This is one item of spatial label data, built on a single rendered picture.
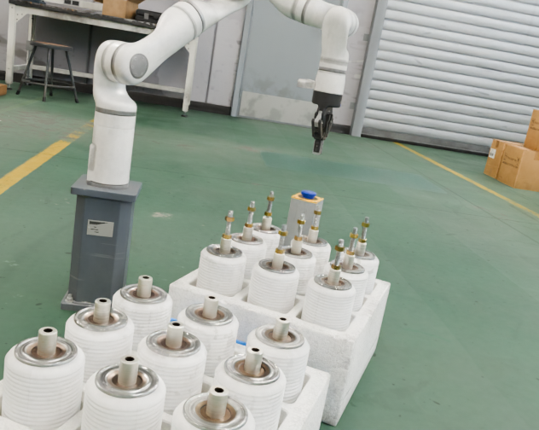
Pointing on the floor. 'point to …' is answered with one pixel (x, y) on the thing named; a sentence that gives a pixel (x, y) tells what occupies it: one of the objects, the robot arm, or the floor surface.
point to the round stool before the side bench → (48, 69)
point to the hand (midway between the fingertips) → (317, 147)
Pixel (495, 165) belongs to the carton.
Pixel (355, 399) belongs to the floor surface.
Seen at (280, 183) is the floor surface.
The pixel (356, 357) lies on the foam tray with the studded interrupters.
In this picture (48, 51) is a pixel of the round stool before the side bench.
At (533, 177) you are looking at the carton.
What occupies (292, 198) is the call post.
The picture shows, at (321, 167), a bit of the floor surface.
